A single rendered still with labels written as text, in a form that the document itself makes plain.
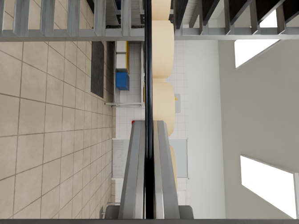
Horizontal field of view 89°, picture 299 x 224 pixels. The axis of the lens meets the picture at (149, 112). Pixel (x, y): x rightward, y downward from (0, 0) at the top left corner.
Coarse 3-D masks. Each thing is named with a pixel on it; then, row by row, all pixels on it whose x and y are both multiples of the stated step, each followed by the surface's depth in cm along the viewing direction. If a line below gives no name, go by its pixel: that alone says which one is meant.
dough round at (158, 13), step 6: (156, 0) 13; (162, 0) 13; (168, 0) 13; (156, 6) 14; (162, 6) 14; (168, 6) 14; (156, 12) 14; (162, 12) 14; (168, 12) 15; (156, 18) 15; (162, 18) 15; (168, 18) 15
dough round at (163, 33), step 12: (156, 24) 12; (168, 24) 12; (156, 36) 12; (168, 36) 12; (156, 48) 12; (168, 48) 12; (156, 60) 12; (168, 60) 12; (156, 72) 13; (168, 72) 13
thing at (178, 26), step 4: (176, 0) 50; (180, 0) 43; (184, 0) 40; (176, 4) 50; (180, 4) 43; (184, 4) 42; (176, 8) 50; (180, 8) 43; (184, 8) 43; (176, 12) 50; (180, 12) 44; (184, 12) 44; (176, 16) 50; (180, 16) 46; (176, 20) 50; (180, 20) 48; (176, 24) 50; (180, 24) 50; (176, 28) 52
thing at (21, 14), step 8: (16, 0) 52; (24, 0) 54; (16, 8) 52; (24, 8) 54; (16, 16) 52; (24, 16) 54; (16, 24) 52; (24, 24) 53; (16, 32) 52; (24, 32) 53
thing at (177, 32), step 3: (174, 0) 51; (174, 3) 51; (174, 6) 51; (174, 9) 51; (174, 12) 51; (174, 15) 51; (174, 18) 51; (174, 21) 52; (174, 24) 52; (174, 27) 52; (180, 27) 53; (174, 30) 52; (177, 30) 53; (180, 30) 53; (174, 33) 52; (177, 33) 53; (180, 33) 53
